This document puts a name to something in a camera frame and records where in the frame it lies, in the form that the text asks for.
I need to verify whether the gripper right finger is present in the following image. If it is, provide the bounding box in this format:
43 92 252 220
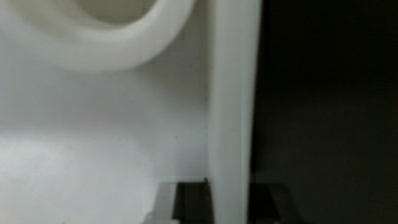
249 183 302 224

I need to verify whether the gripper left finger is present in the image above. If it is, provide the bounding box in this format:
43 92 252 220
141 181 213 224

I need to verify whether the white square tabletop tray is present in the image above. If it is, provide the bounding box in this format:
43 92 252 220
0 0 261 224

